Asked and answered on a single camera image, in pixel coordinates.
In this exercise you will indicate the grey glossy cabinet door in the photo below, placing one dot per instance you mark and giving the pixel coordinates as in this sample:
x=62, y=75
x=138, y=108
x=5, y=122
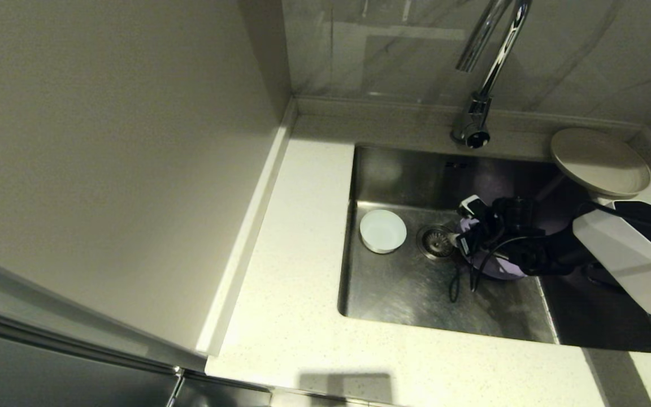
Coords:
x=48, y=379

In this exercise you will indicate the stainless steel sink basin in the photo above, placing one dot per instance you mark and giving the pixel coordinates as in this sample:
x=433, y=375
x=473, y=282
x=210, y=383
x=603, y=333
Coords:
x=387, y=294

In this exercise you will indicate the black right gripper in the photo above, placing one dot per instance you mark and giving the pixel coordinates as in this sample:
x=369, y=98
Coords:
x=515, y=226

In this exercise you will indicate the beige plastic plate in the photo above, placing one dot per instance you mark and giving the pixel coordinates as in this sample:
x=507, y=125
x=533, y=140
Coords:
x=597, y=161

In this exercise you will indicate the white edge trim strip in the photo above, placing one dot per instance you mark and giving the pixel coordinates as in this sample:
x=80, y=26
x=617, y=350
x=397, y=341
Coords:
x=246, y=237

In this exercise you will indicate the chrome kitchen faucet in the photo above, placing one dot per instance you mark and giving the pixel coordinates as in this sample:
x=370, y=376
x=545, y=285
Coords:
x=472, y=121

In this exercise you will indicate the purple plastic plate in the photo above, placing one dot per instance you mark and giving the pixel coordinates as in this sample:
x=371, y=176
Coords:
x=500, y=272

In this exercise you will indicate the tall beige cabinet side panel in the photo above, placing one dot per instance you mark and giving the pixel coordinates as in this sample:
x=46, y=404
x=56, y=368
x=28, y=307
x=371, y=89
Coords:
x=105, y=169

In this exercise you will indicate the metal sink drain strainer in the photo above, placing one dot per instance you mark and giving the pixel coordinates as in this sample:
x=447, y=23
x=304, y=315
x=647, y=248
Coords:
x=435, y=242

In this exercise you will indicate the metal door trim strip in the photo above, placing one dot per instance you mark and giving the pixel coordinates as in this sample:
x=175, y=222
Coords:
x=77, y=343

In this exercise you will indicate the small white bowl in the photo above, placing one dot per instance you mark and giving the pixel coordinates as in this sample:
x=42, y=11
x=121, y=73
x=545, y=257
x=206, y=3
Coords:
x=383, y=230

